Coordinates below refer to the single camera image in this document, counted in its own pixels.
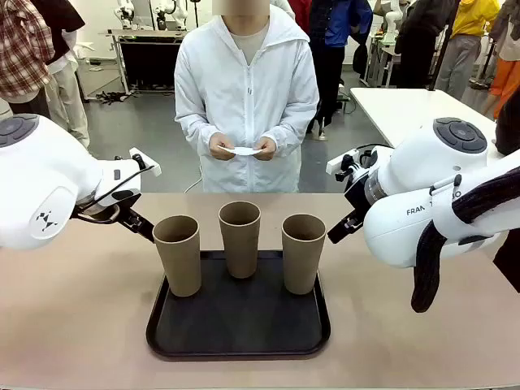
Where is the person's right forearm white sleeve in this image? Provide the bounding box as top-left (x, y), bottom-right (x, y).
top-left (174, 109), bottom-right (223, 158)

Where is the thin black cable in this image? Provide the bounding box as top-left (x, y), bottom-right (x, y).
top-left (74, 163), bottom-right (156, 223)

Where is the black vertical pole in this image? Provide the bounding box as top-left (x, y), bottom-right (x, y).
top-left (427, 0), bottom-right (463, 91)

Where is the tall brown cup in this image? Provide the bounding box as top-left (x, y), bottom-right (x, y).
top-left (218, 201), bottom-right (262, 280)
top-left (152, 214), bottom-right (203, 298)
top-left (280, 214), bottom-right (328, 296)

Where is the black plastic tray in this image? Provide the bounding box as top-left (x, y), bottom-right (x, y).
top-left (145, 249), bottom-right (332, 361)

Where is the person in white jacket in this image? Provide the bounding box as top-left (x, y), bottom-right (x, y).
top-left (173, 0), bottom-right (321, 194)

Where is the pile of black floor cables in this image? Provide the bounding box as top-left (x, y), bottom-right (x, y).
top-left (94, 90), bottom-right (136, 106)

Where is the person in dark jacket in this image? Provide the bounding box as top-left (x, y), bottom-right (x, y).
top-left (394, 0), bottom-right (460, 89)

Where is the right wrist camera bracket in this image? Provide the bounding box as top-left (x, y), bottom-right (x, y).
top-left (326, 148), bottom-right (381, 184)

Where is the white side table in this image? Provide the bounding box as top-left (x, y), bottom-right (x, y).
top-left (349, 86), bottom-right (500, 150)

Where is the person in yellow jacket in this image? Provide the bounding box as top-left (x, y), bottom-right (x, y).
top-left (434, 0), bottom-right (503, 101)

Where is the person's left forearm white sleeve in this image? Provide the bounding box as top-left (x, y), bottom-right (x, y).
top-left (263, 106), bottom-right (321, 158)

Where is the grey workbench with black panel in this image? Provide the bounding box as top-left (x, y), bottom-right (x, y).
top-left (107, 28), bottom-right (189, 95)

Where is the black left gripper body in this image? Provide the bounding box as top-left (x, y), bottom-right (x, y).
top-left (75, 188), bottom-right (142, 225)

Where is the white paper doily coaster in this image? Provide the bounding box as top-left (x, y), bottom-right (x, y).
top-left (217, 144), bottom-right (265, 158)

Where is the black braided cable sleeve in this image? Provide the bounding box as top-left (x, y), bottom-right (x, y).
top-left (409, 165), bottom-right (520, 314)

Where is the person in cream trousers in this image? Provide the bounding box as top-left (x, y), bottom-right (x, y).
top-left (32, 0), bottom-right (91, 150)

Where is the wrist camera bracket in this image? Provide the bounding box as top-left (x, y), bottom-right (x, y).
top-left (326, 148), bottom-right (381, 184)
top-left (128, 147), bottom-right (162, 178)

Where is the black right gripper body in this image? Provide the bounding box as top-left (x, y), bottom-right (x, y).
top-left (344, 167), bottom-right (379, 213)

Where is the person in plaid shirt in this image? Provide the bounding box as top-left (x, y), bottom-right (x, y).
top-left (0, 0), bottom-right (57, 119)

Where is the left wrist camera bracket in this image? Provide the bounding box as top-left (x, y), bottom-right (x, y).
top-left (128, 147), bottom-right (162, 178)

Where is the person in blue shirt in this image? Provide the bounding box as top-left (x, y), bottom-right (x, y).
top-left (307, 0), bottom-right (374, 141)

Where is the person's left hand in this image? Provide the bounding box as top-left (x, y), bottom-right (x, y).
top-left (255, 136), bottom-right (279, 162)

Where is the person in orange trousers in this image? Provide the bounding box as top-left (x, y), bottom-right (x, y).
top-left (482, 0), bottom-right (520, 121)

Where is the person's right hand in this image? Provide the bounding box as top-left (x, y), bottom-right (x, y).
top-left (208, 131), bottom-right (237, 162)

